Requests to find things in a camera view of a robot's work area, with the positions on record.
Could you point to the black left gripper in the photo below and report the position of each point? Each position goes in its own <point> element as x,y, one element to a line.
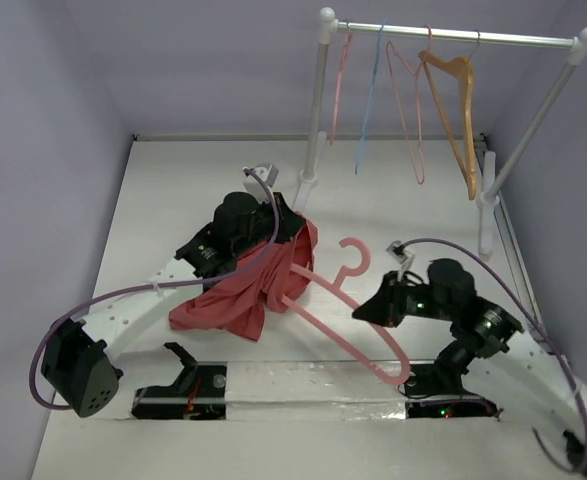
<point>288,222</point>

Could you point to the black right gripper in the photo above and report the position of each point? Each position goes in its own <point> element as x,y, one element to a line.
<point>390,298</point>

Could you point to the thick pink plastic hanger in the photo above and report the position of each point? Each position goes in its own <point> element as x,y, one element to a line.
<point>334,288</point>

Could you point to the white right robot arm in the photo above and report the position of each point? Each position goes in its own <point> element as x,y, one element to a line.
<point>491,355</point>

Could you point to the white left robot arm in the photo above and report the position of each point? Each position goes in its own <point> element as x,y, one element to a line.
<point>78,354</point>

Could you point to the pink hanger far left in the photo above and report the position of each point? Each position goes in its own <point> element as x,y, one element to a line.
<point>339,82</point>

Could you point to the orange wooden hanger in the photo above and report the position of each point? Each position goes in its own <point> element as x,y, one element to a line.
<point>462,71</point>

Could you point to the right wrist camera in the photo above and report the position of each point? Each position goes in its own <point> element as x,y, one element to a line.
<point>401,254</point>

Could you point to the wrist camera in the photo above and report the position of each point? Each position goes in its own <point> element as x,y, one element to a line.
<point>401,254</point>
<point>261,178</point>

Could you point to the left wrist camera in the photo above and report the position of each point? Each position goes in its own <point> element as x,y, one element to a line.
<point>261,178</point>

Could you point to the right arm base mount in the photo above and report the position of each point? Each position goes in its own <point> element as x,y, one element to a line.
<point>428,396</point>

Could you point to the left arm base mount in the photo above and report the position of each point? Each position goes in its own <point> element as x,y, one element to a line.
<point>197,393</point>

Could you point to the blue wire hanger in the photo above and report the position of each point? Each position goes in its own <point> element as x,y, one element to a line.
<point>369,102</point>

